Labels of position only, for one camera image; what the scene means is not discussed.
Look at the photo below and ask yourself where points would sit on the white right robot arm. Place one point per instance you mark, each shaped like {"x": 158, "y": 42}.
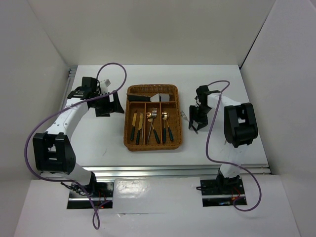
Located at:
{"x": 239, "y": 129}

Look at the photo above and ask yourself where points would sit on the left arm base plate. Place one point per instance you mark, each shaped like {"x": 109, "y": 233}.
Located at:
{"x": 102, "y": 197}

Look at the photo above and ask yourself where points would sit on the brown wicker cutlery tray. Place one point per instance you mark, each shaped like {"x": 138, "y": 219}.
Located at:
{"x": 174, "y": 120}

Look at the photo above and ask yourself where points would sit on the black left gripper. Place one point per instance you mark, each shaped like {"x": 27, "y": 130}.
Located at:
{"x": 114, "y": 106}

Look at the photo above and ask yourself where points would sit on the silver fork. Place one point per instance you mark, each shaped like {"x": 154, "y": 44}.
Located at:
{"x": 150, "y": 117}

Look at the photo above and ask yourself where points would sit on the gold spoon green handle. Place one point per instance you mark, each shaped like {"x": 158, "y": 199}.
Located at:
{"x": 168, "y": 129}
{"x": 164, "y": 130}

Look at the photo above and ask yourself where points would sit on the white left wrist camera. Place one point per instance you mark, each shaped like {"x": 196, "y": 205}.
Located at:
{"x": 104, "y": 84}

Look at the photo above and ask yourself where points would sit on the black handled metal spatula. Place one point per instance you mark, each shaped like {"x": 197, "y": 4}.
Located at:
{"x": 143, "y": 98}

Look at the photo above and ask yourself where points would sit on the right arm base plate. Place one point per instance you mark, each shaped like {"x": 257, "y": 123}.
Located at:
{"x": 214, "y": 195}

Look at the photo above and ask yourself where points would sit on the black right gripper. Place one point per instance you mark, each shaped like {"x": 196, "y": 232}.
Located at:
{"x": 202, "y": 122}

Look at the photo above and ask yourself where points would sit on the aluminium table rail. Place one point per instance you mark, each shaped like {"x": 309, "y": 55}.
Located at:
{"x": 156, "y": 171}

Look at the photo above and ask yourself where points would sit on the silver cake server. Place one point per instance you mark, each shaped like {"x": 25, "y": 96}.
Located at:
{"x": 161, "y": 97}

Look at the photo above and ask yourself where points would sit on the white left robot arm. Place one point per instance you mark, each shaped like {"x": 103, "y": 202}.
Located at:
{"x": 53, "y": 150}

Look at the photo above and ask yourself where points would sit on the gold fork green handle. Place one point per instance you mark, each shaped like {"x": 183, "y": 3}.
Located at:
{"x": 155, "y": 134}

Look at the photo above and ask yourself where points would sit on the silver spoon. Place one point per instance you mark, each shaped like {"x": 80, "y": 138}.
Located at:
{"x": 183, "y": 115}

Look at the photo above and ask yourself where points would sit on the gold knife green handle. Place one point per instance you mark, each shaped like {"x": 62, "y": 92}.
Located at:
{"x": 140, "y": 128}
{"x": 133, "y": 126}

